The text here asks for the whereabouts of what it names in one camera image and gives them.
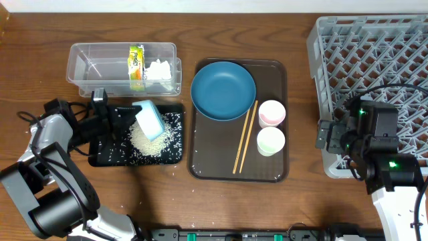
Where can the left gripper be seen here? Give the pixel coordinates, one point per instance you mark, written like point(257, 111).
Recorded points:
point(113, 114)

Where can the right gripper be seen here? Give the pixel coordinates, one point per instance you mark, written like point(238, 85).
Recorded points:
point(337, 129)

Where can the light blue rice bowl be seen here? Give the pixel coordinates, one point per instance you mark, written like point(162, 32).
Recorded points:
point(149, 119)

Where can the pink white cup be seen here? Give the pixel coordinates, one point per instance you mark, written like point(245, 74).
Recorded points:
point(271, 113)

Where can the green white cup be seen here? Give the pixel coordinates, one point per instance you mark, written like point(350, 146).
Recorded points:
point(270, 140)

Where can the white tissue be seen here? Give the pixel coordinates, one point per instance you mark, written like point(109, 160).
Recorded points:
point(158, 75)

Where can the yellow green snack wrapper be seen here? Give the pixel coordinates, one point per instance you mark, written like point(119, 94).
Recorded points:
point(136, 67)

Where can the dark blue plate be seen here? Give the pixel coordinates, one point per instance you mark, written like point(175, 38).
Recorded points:
point(223, 91)

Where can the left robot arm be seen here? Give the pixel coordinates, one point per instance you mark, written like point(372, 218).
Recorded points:
point(50, 192)

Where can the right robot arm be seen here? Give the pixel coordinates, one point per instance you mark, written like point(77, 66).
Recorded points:
point(393, 180)

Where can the clear plastic waste bin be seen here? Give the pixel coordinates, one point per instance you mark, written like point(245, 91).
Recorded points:
point(105, 65)

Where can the grey dishwasher rack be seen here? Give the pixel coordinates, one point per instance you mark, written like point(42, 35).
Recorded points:
point(351, 54)

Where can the black rectangular tray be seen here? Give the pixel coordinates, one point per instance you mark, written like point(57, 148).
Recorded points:
point(134, 149)

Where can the pile of white rice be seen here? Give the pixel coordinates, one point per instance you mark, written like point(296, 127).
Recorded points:
point(169, 142)

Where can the brown serving tray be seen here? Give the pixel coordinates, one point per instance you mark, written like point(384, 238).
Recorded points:
point(214, 144)

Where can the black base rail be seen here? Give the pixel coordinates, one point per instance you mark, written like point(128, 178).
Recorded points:
point(296, 235)

